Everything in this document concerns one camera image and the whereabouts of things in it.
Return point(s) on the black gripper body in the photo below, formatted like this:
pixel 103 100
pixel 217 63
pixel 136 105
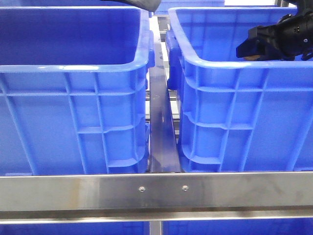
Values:
pixel 149 5
pixel 293 34

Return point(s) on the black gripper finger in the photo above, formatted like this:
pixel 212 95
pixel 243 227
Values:
pixel 255 44

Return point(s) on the yellow mushroom push button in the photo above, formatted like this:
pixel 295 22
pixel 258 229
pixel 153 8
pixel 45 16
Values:
pixel 252 58

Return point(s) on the blue crate back middle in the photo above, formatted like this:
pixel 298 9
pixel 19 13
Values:
pixel 166 4

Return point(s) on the blue plastic crate right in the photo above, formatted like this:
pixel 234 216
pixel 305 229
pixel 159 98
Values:
pixel 237 115

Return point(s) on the blue plastic crate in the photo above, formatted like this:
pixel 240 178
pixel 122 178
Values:
pixel 72 90
pixel 237 115

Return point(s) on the blue plastic crate left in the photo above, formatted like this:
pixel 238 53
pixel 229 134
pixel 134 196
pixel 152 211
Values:
pixel 72 90

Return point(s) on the blue crate back left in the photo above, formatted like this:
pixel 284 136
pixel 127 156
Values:
pixel 69 3

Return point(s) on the blue crate lower right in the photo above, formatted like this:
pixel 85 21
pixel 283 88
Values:
pixel 293 226

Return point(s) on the blue crate lower left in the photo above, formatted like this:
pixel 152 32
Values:
pixel 106 228

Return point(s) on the stainless steel rack frame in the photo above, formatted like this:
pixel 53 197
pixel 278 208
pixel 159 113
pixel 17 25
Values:
pixel 165 193

